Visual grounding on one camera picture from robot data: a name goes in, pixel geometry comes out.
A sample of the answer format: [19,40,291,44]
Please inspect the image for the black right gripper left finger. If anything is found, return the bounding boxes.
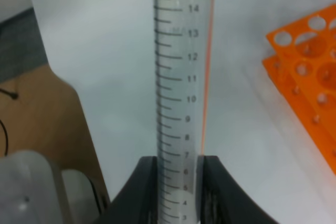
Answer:
[97,156,158,224]

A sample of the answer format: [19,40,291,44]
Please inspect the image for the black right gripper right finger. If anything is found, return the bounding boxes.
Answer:
[200,156,276,224]

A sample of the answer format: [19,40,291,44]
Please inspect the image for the teal-capped test tube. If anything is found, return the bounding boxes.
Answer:
[153,0,214,223]

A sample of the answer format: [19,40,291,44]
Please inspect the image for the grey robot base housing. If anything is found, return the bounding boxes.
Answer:
[1,151,108,223]

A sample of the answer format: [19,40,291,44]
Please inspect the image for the orange plastic test tube rack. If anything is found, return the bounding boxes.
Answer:
[262,4,335,171]

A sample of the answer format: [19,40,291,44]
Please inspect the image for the black cable on floor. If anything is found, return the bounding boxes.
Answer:
[0,88,19,157]

